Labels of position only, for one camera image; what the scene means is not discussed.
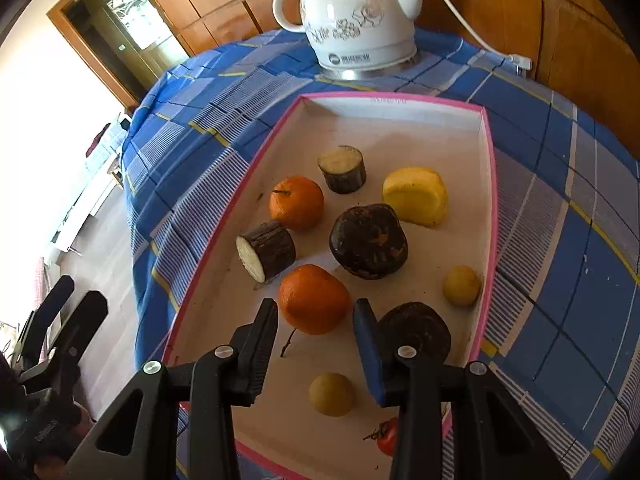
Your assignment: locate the white ceramic electric kettle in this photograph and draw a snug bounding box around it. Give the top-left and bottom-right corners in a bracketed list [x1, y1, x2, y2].
[272, 0, 423, 81]

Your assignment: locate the person's left hand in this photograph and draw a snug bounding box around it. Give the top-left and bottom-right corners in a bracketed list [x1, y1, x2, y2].
[29, 404, 97, 480]

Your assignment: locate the dark round fruit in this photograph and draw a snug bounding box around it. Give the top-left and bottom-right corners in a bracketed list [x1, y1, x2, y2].
[378, 301, 451, 364]

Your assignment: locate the small tan round fruit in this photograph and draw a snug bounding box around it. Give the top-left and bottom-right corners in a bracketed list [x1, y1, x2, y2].
[442, 266, 482, 308]
[308, 373, 356, 417]

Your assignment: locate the dark cut log piece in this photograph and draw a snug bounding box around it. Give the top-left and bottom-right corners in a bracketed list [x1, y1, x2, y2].
[235, 220, 296, 284]

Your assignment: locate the large orange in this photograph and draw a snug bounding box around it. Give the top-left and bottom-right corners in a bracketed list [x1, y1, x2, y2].
[278, 264, 352, 336]

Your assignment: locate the white kettle power cord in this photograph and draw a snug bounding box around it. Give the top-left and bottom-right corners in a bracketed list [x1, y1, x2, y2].
[410, 0, 535, 79]

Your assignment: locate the orange with stem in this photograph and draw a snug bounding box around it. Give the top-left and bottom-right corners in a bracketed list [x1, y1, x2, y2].
[269, 176, 324, 232]

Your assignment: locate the dark oblong fruit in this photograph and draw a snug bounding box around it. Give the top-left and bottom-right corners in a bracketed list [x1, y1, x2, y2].
[329, 203, 409, 281]

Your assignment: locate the wooden framed doorway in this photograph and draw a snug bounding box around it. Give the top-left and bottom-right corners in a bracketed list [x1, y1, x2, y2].
[48, 0, 189, 110]

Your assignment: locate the blue plaid tablecloth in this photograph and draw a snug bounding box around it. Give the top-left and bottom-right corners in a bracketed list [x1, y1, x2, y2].
[120, 30, 639, 479]

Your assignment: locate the pink-rimmed white tray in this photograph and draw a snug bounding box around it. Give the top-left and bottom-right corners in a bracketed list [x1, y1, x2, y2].
[164, 92, 498, 479]

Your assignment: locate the pale-topped cut log piece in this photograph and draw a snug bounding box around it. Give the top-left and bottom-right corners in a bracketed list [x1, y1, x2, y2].
[318, 145, 367, 194]

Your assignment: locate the small red tomato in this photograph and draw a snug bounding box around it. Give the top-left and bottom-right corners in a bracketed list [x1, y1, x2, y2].
[363, 416, 399, 457]

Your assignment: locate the yellow apple-like fruit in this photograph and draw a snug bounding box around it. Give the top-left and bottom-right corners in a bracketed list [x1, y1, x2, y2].
[382, 167, 449, 228]

